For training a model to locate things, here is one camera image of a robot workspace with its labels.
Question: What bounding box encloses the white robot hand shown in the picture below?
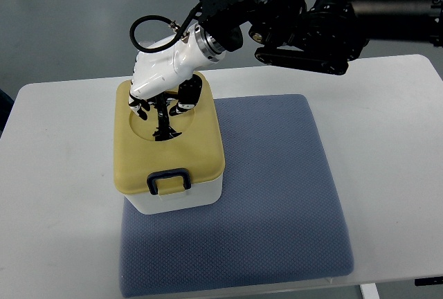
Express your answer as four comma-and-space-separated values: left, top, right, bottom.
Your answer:
128, 24, 226, 120

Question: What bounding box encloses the yellow box lid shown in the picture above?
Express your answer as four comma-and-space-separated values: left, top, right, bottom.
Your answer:
114, 80, 225, 194

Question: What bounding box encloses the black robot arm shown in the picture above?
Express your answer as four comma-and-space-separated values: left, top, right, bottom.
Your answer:
129, 0, 442, 119

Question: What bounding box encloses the white storage box base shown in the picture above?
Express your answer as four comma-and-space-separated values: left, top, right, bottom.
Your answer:
125, 170, 223, 215

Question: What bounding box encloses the person in dark clothes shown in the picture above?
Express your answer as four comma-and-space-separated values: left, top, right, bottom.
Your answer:
0, 89, 15, 134

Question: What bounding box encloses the blue-grey padded mat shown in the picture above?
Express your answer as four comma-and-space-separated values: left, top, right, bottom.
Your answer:
120, 94, 354, 298

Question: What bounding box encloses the white table leg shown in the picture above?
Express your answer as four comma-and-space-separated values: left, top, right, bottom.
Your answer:
359, 283, 380, 299

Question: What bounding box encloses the black table foot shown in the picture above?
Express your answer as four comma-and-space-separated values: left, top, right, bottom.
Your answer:
414, 276, 443, 287

